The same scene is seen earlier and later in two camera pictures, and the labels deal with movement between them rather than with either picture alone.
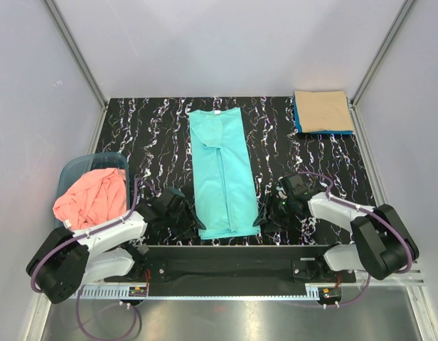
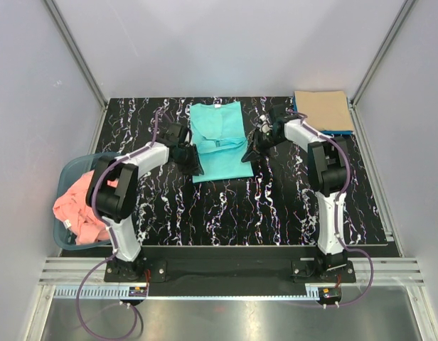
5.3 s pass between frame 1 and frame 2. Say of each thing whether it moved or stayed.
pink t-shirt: stayed
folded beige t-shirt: stayed
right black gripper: moved
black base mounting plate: stayed
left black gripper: moved
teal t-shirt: moved
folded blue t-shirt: stayed
